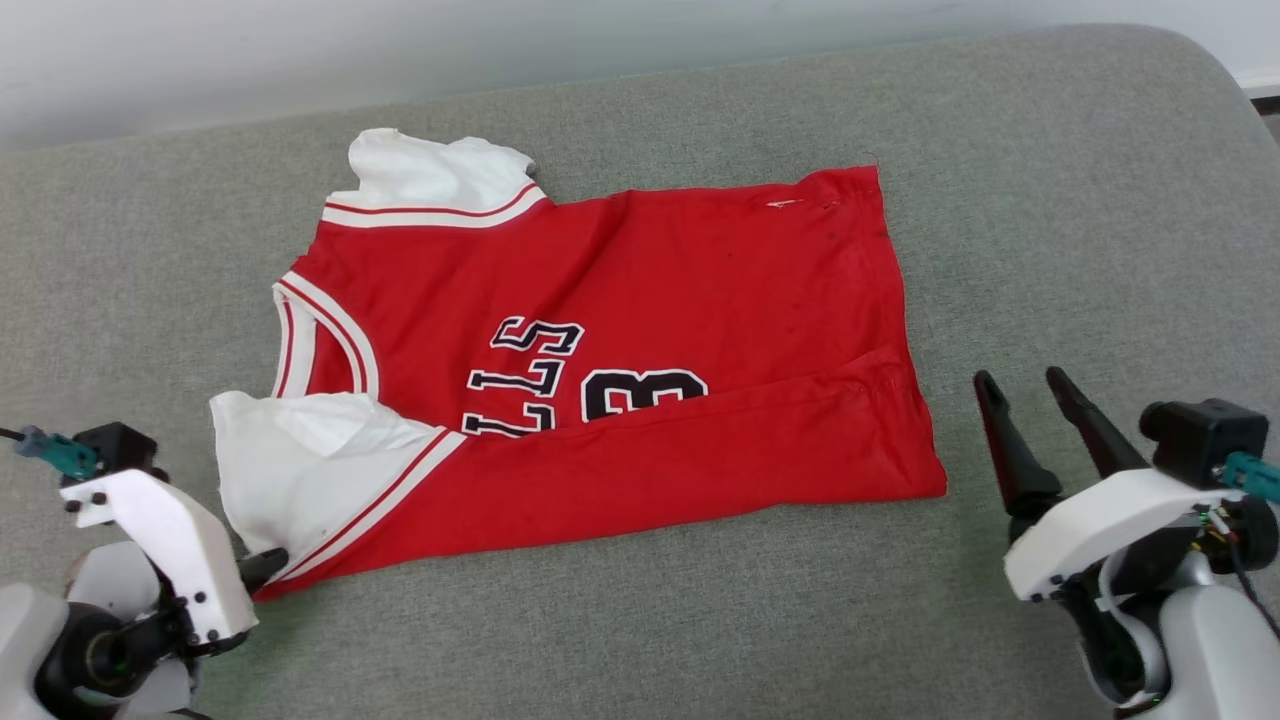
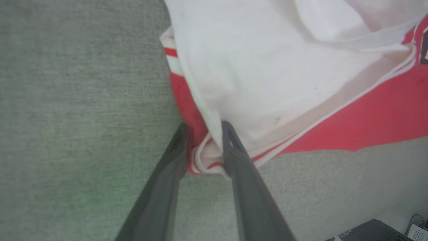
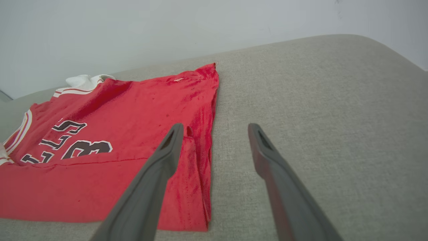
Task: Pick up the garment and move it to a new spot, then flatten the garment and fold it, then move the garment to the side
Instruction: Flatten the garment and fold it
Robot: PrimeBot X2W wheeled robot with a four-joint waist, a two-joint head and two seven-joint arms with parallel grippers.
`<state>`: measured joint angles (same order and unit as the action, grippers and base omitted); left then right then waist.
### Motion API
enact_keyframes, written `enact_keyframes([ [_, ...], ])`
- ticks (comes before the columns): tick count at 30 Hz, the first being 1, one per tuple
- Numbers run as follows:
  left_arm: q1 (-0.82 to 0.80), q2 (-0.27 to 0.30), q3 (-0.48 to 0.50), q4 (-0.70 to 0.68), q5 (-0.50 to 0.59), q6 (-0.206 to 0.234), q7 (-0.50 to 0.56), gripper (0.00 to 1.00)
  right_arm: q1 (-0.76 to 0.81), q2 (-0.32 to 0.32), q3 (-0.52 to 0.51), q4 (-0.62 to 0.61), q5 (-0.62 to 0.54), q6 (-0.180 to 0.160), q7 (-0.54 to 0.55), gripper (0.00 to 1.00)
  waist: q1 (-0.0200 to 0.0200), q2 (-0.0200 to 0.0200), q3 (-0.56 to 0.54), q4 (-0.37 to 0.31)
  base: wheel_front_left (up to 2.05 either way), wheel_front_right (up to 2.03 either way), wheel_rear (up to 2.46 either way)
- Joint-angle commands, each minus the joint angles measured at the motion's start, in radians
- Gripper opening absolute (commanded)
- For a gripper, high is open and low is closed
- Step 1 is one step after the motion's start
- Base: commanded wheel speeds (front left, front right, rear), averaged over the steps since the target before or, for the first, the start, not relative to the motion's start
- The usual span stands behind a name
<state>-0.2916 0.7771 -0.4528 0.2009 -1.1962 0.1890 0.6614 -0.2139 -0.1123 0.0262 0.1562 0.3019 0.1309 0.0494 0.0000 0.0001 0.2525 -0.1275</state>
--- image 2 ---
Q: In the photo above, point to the white power adapter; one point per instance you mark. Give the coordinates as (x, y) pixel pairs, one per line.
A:
(418, 231)

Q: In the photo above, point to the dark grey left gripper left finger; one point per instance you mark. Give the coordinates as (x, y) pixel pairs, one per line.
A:
(157, 197)

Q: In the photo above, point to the red and white garment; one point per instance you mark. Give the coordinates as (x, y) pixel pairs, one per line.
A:
(267, 73)

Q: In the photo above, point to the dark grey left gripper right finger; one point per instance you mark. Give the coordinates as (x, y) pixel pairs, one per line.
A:
(254, 201)

